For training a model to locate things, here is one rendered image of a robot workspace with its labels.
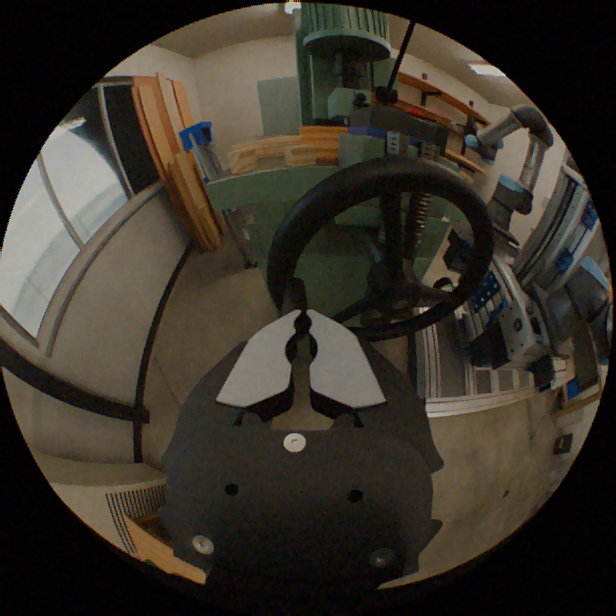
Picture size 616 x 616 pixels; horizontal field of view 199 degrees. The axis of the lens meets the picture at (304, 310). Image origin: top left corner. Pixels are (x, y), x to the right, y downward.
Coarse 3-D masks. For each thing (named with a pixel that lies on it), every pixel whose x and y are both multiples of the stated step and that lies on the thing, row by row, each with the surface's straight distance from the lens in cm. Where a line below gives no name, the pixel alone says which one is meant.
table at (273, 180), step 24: (264, 168) 33; (288, 168) 31; (312, 168) 31; (336, 168) 31; (216, 192) 35; (240, 192) 33; (264, 192) 32; (288, 192) 32; (336, 216) 24; (360, 216) 24; (408, 216) 26; (456, 216) 45
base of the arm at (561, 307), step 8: (560, 288) 70; (568, 288) 67; (552, 296) 70; (560, 296) 67; (568, 296) 66; (552, 304) 66; (560, 304) 65; (568, 304) 66; (552, 312) 65; (560, 312) 65; (568, 312) 65; (576, 312) 66; (552, 320) 65; (560, 320) 65; (568, 320) 67; (576, 320) 68; (560, 328) 65; (568, 328) 67; (560, 336) 67; (568, 336) 70
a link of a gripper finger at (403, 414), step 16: (368, 352) 8; (384, 368) 8; (384, 384) 7; (400, 384) 8; (400, 400) 7; (416, 400) 7; (368, 416) 6; (384, 416) 6; (400, 416) 7; (416, 416) 7; (400, 432) 6; (416, 432) 7; (416, 448) 6; (432, 448) 7; (432, 464) 6; (352, 496) 6
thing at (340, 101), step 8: (336, 88) 43; (344, 88) 44; (336, 96) 43; (344, 96) 43; (352, 96) 44; (368, 96) 44; (328, 104) 55; (336, 104) 43; (344, 104) 43; (352, 104) 43; (328, 112) 55; (336, 112) 42; (344, 112) 43; (344, 120) 47
